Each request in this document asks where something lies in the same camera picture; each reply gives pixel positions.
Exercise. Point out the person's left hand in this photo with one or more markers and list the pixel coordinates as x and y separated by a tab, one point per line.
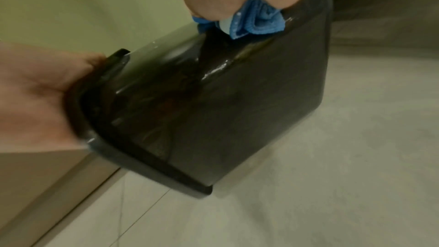
34	99

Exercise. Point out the blue cleaning cloth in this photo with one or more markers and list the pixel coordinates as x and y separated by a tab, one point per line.
260	20

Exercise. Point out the black plastic waste bin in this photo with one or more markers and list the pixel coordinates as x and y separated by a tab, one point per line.
223	105

